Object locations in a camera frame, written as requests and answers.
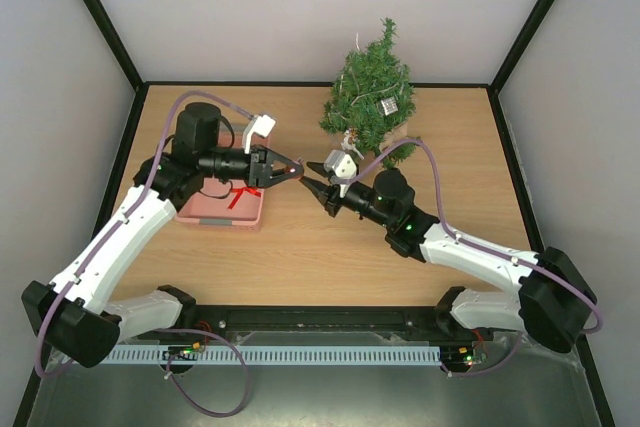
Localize black frame rail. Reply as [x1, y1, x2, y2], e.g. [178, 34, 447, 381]
[94, 304, 581, 346]

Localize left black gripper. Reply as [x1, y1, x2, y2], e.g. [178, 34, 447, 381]
[200, 145, 303, 190]

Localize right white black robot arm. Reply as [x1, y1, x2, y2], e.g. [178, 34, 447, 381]
[301, 161, 597, 353]

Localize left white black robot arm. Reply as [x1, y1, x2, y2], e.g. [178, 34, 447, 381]
[21, 91, 304, 367]

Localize light blue cable duct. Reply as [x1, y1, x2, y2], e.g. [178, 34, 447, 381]
[102, 345, 441, 367]

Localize clear led string lights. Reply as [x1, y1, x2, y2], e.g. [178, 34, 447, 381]
[324, 22, 413, 124]

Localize silver reindeer ornament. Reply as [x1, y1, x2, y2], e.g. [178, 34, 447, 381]
[341, 129, 364, 160]

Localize purple cable loop front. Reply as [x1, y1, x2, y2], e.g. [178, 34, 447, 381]
[162, 329, 251, 418]

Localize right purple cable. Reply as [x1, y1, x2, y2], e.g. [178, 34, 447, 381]
[344, 137, 604, 336]

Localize small green christmas tree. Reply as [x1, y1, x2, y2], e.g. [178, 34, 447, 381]
[319, 18, 416, 160]

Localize silver gift box ornament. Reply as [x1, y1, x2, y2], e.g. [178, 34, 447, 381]
[379, 97, 398, 117]

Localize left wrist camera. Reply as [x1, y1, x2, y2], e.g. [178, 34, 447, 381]
[242, 114, 276, 154]

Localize red ribbon bow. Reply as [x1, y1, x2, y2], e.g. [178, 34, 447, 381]
[228, 186, 262, 210]

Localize beige felt ornament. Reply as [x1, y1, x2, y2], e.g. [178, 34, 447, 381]
[379, 122, 414, 153]

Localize pink plastic basket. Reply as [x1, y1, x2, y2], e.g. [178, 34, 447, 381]
[174, 131, 274, 234]

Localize pink bauble ornament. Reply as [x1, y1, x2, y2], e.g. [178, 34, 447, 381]
[295, 158, 304, 180]

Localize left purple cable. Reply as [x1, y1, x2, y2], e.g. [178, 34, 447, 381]
[33, 90, 256, 379]

